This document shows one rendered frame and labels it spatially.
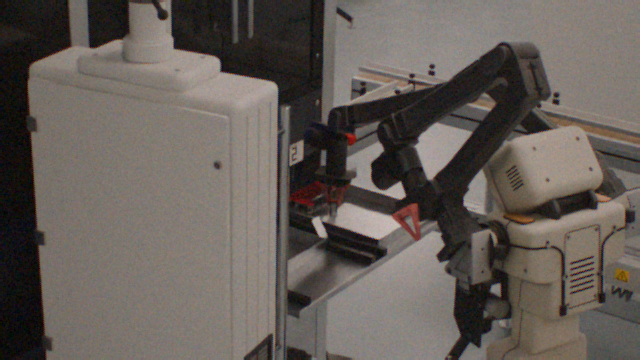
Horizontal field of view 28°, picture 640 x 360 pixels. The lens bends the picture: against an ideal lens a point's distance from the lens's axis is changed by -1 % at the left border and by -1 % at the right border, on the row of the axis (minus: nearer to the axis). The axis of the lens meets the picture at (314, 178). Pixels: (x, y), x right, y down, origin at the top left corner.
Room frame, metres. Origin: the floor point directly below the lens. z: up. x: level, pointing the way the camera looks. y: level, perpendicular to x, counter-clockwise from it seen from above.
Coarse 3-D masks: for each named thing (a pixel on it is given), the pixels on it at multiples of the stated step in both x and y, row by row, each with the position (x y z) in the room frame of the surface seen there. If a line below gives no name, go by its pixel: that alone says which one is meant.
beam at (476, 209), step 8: (464, 200) 4.10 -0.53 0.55; (472, 208) 4.03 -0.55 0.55; (480, 208) 4.04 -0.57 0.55; (472, 216) 4.02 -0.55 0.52; (480, 216) 3.99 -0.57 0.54; (440, 232) 4.08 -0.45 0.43; (624, 248) 3.74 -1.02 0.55; (632, 248) 3.74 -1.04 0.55; (624, 256) 3.69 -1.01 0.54; (632, 256) 3.68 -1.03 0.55
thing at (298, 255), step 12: (276, 228) 3.08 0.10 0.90; (288, 228) 3.06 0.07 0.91; (288, 240) 3.05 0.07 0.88; (300, 240) 3.04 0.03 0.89; (312, 240) 3.02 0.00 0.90; (324, 240) 2.99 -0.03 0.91; (288, 252) 2.97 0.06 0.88; (300, 252) 2.91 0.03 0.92; (312, 252) 2.94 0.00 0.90; (288, 264) 2.86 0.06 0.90; (300, 264) 2.90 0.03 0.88
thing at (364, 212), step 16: (352, 192) 3.35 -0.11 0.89; (368, 192) 3.32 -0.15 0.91; (352, 208) 3.26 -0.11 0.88; (368, 208) 3.27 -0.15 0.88; (384, 208) 3.27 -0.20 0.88; (336, 224) 3.16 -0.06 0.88; (352, 224) 3.16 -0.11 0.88; (368, 224) 3.16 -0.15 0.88; (384, 224) 3.16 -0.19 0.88; (368, 240) 3.01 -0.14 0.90; (384, 240) 3.02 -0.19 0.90
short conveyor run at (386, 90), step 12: (360, 84) 4.03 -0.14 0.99; (396, 84) 4.14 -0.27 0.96; (360, 96) 3.98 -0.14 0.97; (372, 96) 4.01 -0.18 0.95; (384, 96) 3.97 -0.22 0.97; (360, 132) 3.80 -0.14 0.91; (372, 132) 3.86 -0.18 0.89; (360, 144) 3.80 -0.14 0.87; (372, 144) 3.86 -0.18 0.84; (348, 156) 3.74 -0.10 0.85
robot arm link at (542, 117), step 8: (472, 64) 2.99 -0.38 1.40; (448, 80) 3.02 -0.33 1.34; (496, 88) 2.94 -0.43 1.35; (504, 88) 2.93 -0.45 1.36; (496, 96) 2.93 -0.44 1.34; (536, 112) 2.86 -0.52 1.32; (528, 120) 2.85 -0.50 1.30; (536, 120) 2.84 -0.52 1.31; (544, 120) 2.83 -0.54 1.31; (528, 128) 2.85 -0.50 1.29; (536, 128) 2.83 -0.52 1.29; (544, 128) 2.82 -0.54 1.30; (552, 128) 2.81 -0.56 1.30; (600, 152) 2.78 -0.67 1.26
